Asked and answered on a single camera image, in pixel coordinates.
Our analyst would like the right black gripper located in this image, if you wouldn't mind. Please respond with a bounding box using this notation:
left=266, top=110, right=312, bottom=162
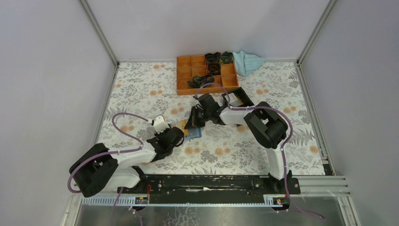
left=185, top=106, right=211, bottom=130

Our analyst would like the blue leather card holder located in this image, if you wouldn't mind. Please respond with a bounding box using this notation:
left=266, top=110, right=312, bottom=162
left=169, top=120, right=202, bottom=140

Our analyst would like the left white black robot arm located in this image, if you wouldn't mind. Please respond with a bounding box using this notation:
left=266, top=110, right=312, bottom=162
left=68, top=127, right=184, bottom=197

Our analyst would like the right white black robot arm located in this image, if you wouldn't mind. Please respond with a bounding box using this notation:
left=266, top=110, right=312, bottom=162
left=184, top=93, right=289, bottom=194

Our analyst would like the white card in box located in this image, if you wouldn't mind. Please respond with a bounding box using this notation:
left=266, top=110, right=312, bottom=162
left=229, top=93, right=243, bottom=107

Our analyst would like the black tangled band pile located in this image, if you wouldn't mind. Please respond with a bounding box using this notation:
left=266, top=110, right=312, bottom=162
left=187, top=74, right=215, bottom=89

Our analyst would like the black rolled band centre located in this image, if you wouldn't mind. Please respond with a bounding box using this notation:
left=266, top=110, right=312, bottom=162
left=207, top=62, right=221, bottom=75

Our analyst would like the black rolled band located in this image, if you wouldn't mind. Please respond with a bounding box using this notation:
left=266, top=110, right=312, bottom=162
left=207, top=62, right=221, bottom=75
left=219, top=51, right=234, bottom=64
left=205, top=52, right=221, bottom=64

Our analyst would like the black rolled band left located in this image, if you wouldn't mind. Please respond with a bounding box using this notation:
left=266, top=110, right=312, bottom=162
left=205, top=52, right=221, bottom=64

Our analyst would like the black rolled band top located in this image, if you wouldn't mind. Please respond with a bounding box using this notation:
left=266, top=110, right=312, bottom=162
left=219, top=51, right=234, bottom=64

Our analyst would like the light blue folded cloth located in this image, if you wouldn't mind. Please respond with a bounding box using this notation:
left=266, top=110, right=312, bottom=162
left=233, top=51, right=266, bottom=77

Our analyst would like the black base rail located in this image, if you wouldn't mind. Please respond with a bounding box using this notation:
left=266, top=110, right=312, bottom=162
left=117, top=174, right=301, bottom=204

